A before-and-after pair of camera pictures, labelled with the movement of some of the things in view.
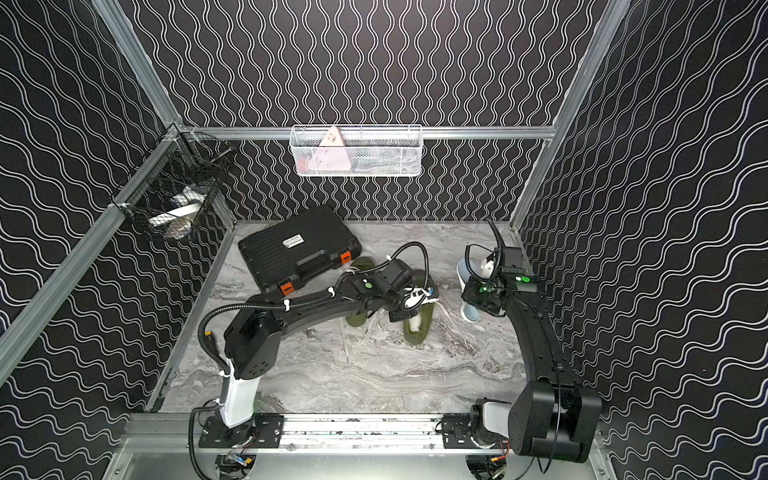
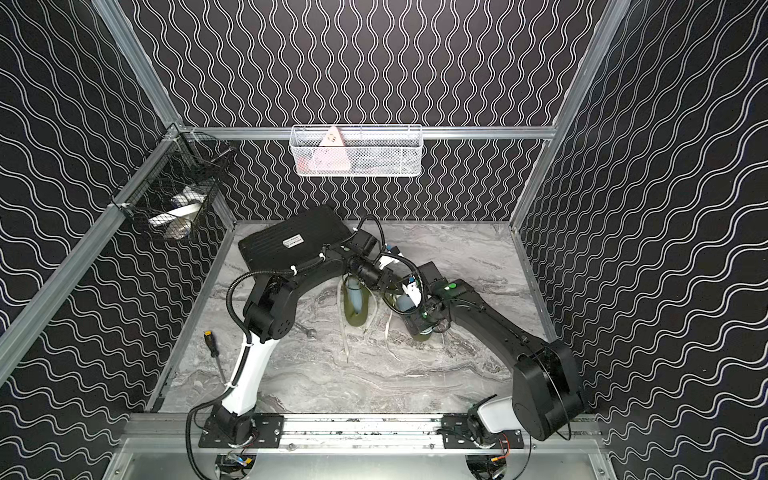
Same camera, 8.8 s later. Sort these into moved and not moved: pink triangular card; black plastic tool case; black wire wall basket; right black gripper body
Moved: right black gripper body
Not moved: black plastic tool case; black wire wall basket; pink triangular card
